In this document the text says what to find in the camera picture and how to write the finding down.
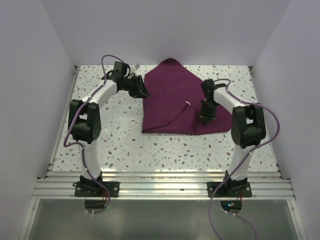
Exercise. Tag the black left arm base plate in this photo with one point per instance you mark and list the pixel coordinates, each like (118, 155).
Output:
(111, 189)

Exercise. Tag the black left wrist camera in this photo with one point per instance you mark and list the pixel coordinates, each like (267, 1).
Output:
(120, 70)

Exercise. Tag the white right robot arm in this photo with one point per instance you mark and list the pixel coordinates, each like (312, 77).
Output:
(248, 126)

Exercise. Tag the purple cloth mat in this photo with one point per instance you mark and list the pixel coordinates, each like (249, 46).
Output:
(175, 102)

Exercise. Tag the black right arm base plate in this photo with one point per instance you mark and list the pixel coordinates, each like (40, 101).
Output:
(234, 189)

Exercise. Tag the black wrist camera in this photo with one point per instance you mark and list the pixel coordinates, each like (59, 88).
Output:
(120, 70)
(208, 87)

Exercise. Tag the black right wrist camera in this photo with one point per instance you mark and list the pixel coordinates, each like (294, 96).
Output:
(208, 87)

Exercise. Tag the aluminium table edge rail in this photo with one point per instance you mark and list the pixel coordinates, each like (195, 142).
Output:
(164, 185)

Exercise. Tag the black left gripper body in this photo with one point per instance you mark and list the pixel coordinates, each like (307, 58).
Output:
(131, 85)

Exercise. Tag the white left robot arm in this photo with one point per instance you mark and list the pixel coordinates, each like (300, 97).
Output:
(84, 120)

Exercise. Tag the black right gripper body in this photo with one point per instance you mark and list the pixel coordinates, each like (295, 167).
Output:
(208, 109)

